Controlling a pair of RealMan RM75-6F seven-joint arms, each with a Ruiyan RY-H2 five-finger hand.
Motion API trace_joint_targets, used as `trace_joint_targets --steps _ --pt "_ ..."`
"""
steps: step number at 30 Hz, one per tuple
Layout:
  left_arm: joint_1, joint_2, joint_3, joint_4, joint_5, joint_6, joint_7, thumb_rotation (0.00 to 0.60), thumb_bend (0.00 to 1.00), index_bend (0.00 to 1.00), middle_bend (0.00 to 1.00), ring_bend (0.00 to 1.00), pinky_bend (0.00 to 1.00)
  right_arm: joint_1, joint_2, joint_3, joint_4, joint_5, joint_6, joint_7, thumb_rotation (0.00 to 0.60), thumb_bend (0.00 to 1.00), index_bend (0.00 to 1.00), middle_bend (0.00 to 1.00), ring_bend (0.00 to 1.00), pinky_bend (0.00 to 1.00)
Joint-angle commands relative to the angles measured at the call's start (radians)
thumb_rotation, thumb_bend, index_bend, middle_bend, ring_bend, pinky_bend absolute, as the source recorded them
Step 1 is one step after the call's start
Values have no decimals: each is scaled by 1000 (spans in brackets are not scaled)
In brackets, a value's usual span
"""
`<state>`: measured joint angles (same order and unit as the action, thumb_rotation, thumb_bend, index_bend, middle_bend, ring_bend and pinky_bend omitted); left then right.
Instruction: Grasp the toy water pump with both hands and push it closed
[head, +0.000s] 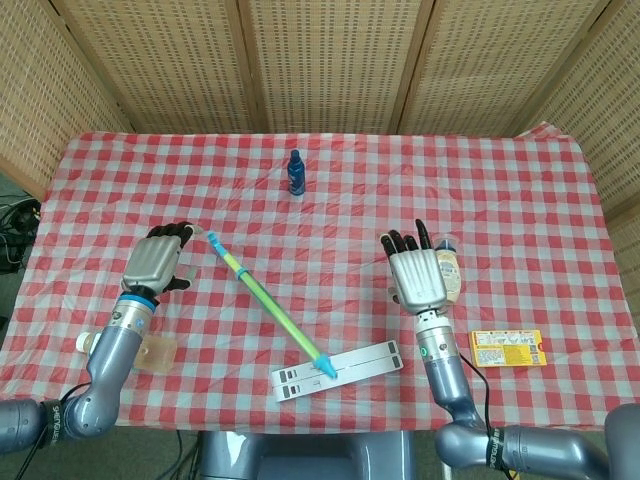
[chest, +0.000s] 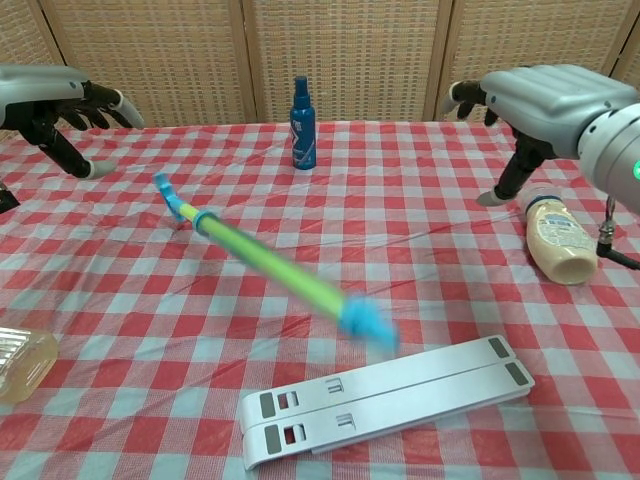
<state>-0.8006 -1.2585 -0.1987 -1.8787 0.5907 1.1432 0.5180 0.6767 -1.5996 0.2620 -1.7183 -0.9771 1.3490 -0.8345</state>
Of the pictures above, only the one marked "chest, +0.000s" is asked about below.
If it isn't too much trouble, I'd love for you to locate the long green blue water pump toy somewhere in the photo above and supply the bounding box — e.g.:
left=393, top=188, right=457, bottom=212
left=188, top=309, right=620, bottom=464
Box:
left=152, top=172, right=401, bottom=357

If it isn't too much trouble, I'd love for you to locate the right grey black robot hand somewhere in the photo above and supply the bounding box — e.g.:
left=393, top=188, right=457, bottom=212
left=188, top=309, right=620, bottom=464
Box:
left=439, top=63, right=640, bottom=209

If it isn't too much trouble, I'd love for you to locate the white folding laptop stand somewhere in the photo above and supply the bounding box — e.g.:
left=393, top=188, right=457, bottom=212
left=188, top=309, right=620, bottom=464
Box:
left=236, top=334, right=536, bottom=471

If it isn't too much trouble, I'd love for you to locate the dark blue spray bottle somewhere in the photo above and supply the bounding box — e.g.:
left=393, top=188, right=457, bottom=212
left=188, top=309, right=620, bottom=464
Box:
left=289, top=75, right=317, bottom=171

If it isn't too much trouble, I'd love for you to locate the clear bottle with yellow liquid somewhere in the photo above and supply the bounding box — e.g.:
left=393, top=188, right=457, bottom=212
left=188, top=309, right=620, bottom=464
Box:
left=0, top=326, right=60, bottom=406

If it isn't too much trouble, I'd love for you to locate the red white checkered tablecloth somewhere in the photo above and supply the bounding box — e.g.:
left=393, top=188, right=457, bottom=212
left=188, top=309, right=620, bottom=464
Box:
left=0, top=118, right=640, bottom=480

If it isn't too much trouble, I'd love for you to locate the cream sauce squeeze bottle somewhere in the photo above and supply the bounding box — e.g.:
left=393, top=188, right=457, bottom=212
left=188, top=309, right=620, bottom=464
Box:
left=519, top=182, right=599, bottom=286

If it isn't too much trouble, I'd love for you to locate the wicker folding screen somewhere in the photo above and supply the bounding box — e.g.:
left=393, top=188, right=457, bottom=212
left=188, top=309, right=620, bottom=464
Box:
left=0, top=0, right=640, bottom=144

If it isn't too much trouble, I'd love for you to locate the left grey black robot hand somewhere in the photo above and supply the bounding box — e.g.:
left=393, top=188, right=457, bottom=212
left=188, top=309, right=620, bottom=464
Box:
left=0, top=64, right=146, bottom=180

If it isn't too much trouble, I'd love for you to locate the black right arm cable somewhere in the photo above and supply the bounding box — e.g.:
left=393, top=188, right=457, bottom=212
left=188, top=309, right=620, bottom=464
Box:
left=597, top=194, right=640, bottom=271

